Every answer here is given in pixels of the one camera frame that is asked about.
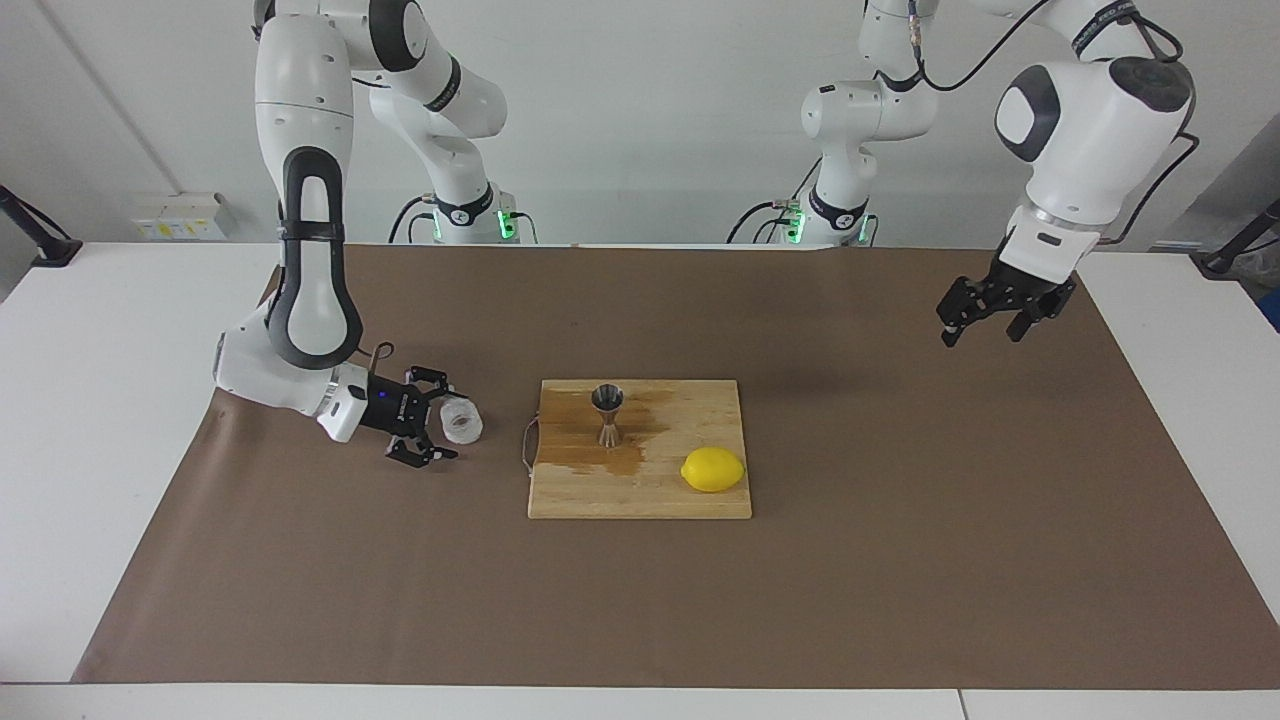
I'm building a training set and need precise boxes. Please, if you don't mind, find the black base power cable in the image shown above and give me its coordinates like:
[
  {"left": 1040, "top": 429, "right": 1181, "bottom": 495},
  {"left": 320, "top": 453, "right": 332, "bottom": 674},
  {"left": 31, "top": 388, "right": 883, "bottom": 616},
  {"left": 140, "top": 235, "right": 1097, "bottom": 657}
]
[
  {"left": 727, "top": 160, "right": 823, "bottom": 244},
  {"left": 388, "top": 195, "right": 441, "bottom": 244}
]

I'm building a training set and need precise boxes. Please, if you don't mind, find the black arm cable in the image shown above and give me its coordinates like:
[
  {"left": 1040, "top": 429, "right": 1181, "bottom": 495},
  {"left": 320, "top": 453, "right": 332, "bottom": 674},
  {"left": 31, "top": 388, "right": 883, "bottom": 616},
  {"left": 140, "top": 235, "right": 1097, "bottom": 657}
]
[
  {"left": 340, "top": 338, "right": 397, "bottom": 376},
  {"left": 905, "top": 0, "right": 1201, "bottom": 246}
]

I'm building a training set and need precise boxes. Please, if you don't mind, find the steel double jigger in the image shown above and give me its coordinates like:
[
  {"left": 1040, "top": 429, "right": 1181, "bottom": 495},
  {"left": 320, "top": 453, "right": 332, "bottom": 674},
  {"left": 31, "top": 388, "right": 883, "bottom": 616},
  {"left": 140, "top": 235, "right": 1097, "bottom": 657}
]
[{"left": 590, "top": 383, "right": 627, "bottom": 448}]

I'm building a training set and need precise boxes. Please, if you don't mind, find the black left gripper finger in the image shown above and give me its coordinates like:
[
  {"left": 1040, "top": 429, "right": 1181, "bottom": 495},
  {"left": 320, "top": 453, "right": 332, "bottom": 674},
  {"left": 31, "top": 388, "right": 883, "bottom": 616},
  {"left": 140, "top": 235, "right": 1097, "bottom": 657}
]
[
  {"left": 1005, "top": 291, "right": 1077, "bottom": 345},
  {"left": 935, "top": 277, "right": 997, "bottom": 349}
]

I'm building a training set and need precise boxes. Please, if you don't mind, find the brown paper table mat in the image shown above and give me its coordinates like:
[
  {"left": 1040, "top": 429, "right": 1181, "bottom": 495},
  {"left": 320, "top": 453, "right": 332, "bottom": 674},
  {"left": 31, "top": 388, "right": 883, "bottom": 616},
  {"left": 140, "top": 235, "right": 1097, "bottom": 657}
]
[{"left": 72, "top": 243, "right": 1280, "bottom": 691}]

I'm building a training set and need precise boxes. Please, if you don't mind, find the white wall power strip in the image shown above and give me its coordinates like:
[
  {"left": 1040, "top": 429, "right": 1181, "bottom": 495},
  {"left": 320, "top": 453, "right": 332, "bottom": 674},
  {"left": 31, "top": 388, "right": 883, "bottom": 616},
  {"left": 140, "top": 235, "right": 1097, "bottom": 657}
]
[{"left": 130, "top": 193, "right": 233, "bottom": 242}]

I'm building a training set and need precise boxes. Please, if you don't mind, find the yellow lemon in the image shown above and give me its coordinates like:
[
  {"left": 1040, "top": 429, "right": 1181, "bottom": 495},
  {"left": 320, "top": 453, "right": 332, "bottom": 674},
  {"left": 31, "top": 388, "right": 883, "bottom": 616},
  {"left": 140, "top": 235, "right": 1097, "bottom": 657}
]
[{"left": 681, "top": 446, "right": 747, "bottom": 494}]

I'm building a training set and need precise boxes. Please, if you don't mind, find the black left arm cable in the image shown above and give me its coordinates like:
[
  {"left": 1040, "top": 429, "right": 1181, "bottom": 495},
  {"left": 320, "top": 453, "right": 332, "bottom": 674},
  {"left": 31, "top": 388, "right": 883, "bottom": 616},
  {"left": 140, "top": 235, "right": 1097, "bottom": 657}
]
[{"left": 905, "top": 0, "right": 1201, "bottom": 246}]

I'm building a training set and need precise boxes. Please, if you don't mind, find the wooden cutting board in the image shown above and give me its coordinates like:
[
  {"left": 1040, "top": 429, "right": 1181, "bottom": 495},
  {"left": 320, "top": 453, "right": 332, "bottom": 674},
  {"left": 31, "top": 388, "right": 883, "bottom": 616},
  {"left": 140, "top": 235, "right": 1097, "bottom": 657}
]
[{"left": 522, "top": 378, "right": 753, "bottom": 521}]

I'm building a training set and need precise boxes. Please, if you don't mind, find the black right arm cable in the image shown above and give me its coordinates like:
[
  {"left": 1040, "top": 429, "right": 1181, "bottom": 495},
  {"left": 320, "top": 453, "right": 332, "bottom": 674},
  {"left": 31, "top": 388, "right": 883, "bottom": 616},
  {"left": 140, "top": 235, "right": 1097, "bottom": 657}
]
[{"left": 340, "top": 338, "right": 397, "bottom": 376}]

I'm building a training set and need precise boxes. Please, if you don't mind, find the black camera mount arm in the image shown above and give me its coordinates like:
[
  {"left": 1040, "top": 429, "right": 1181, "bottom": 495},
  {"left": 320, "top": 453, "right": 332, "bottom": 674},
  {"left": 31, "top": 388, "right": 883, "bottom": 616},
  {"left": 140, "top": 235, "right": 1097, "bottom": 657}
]
[
  {"left": 1197, "top": 198, "right": 1280, "bottom": 281},
  {"left": 0, "top": 185, "right": 83, "bottom": 268}
]

